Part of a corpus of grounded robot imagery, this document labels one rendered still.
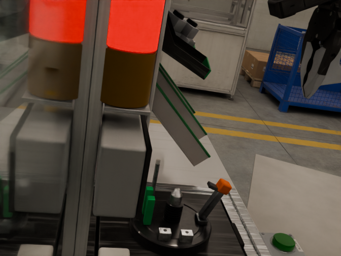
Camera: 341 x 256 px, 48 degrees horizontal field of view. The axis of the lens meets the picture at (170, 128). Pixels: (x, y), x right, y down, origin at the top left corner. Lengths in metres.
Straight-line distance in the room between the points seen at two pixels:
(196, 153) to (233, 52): 4.02
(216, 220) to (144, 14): 0.49
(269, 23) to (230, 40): 4.92
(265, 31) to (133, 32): 9.36
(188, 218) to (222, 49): 4.18
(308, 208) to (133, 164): 0.84
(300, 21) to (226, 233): 9.32
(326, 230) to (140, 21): 0.83
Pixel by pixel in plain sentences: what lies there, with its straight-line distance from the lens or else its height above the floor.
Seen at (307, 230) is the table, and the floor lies 0.86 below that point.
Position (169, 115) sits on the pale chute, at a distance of 0.81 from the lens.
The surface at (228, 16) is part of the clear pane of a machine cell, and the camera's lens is 4.74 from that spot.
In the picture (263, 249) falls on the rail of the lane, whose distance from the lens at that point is 0.72.
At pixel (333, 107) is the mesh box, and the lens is 5.29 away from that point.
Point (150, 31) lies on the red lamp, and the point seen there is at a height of 1.33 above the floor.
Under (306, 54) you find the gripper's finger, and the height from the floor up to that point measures 1.29.
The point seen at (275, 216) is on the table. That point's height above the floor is 0.86.
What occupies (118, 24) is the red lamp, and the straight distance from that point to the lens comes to 0.32.
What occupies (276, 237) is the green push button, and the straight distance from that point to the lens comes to 0.74.
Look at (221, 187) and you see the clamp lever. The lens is 0.64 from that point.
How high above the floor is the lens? 1.38
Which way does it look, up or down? 22 degrees down
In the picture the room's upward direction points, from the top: 11 degrees clockwise
